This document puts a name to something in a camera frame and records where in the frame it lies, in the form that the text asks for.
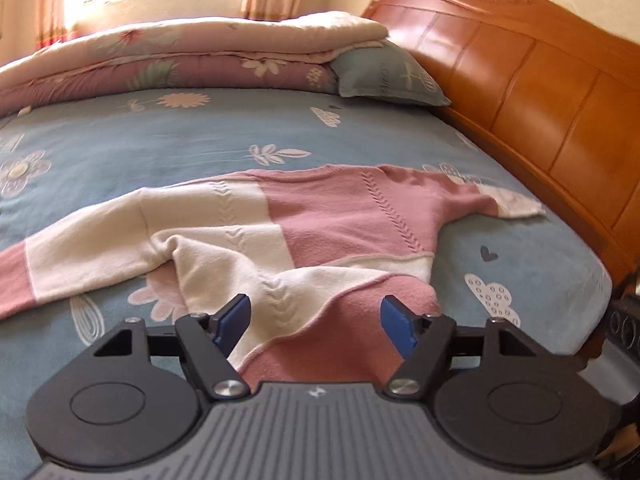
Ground wooden headboard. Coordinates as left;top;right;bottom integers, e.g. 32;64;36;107
360;0;640;286

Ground green printed pillow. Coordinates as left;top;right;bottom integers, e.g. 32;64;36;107
327;40;451;108

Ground pink and white sweater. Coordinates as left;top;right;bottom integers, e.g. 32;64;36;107
0;162;547;386

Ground pink floral quilt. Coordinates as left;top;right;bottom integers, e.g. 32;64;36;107
0;12;391;117

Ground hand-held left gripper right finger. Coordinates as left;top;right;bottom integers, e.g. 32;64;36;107
380;296;543;402

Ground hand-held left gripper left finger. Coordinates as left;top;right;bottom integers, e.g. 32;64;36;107
89;294;252;402

